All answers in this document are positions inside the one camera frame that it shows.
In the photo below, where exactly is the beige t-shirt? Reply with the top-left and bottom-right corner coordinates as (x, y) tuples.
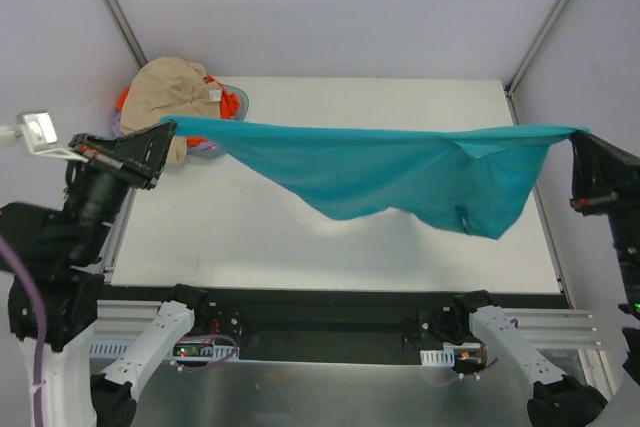
(120, 57), (222, 134)

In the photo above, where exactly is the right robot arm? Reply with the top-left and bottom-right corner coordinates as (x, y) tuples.
(441, 133), (639, 426)

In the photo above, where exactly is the lavender t-shirt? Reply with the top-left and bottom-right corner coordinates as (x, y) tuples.
(110, 112), (224, 159)

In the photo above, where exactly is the orange t-shirt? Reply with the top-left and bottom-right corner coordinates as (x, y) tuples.
(116, 85), (241, 147)

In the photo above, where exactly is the teal t-shirt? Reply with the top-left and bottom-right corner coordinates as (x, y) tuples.
(171, 116), (577, 240)

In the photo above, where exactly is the corner aluminium post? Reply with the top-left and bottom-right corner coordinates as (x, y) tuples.
(504, 0), (574, 98)
(102, 0), (148, 68)

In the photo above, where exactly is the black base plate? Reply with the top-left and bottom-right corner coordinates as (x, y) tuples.
(152, 288), (506, 367)

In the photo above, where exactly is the right slotted cable duct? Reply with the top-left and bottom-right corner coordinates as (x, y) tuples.
(420, 348), (455, 368)

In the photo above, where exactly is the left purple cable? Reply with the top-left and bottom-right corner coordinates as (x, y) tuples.
(0, 236), (239, 427)

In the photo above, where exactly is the left corner aluminium post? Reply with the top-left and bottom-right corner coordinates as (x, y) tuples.
(102, 0), (148, 68)

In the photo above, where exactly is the right corner aluminium post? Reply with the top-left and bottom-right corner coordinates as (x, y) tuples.
(504, 0), (574, 98)

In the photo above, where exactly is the blue-grey plastic basket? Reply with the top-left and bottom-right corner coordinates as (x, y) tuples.
(109, 79), (251, 162)

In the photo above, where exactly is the slotted cable duct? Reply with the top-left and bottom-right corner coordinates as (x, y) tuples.
(420, 348), (455, 368)
(90, 339), (240, 362)

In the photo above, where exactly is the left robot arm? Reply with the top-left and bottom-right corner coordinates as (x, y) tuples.
(1, 112), (212, 426)

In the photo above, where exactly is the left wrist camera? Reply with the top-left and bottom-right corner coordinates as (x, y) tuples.
(1, 111), (76, 161)

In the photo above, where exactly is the left slotted cable duct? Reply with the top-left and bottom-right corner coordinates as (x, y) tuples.
(90, 339), (240, 362)

